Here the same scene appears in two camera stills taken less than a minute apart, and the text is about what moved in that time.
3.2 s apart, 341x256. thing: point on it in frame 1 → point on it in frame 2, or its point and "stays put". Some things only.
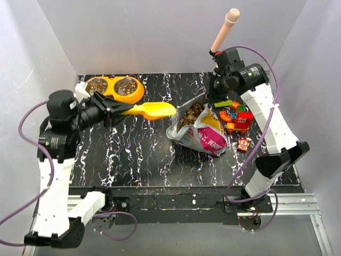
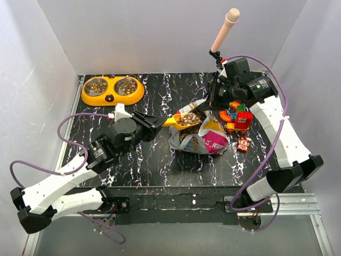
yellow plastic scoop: [152, 110] → [173, 122]
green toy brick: [241, 108] stays put
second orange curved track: [223, 116] stays put
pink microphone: [232, 16] stays put
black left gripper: [110, 109] → [155, 123]
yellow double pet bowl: [123, 89] stays put
